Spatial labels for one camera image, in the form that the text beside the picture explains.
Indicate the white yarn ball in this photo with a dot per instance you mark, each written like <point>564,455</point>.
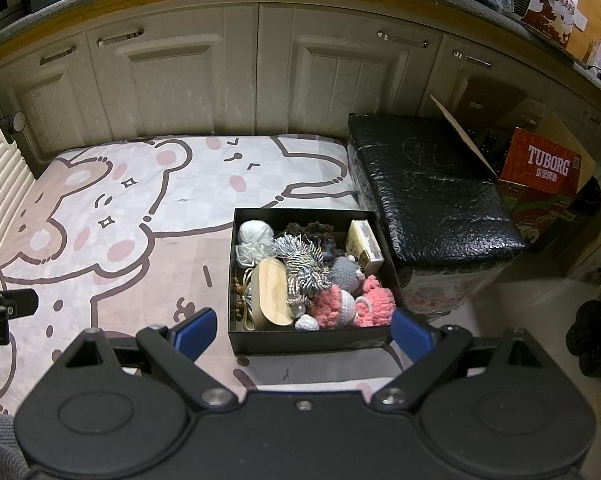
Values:
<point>254,235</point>

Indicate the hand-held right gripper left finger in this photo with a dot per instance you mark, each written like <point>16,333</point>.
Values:
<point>195,332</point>

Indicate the green red printed carton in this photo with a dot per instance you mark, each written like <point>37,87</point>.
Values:
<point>535,215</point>

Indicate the white ribbed cushion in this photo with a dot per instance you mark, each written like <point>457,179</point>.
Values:
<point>0,185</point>

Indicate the small round metal knob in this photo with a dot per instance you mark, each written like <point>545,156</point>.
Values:
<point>13,121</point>

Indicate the red beer carton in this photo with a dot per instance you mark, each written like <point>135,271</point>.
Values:
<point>545,165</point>

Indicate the grey crochet toy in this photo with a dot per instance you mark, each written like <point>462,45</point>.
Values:
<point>345,272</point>

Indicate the oval wooden box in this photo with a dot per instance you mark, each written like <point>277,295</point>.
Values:
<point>273,295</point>

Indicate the black cardboard box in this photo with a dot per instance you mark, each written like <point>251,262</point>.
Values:
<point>310,342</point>

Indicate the dark cloth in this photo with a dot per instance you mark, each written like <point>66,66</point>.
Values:
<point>595,340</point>

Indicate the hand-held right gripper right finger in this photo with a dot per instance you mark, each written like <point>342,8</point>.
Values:
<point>410,332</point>

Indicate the brown printed carton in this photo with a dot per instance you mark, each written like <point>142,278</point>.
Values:
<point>553,7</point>

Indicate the pink crochet toy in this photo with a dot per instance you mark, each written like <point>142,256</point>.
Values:
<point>375,305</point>

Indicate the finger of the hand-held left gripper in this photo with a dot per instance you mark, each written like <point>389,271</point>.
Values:
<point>15,302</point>

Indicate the cream paper carton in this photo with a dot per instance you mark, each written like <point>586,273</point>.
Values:
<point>365,247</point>

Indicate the red Tuborg cardboard box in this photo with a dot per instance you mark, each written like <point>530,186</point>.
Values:
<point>460,130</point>

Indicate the bear printed mat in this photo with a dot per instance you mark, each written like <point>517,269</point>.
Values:
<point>130,210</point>

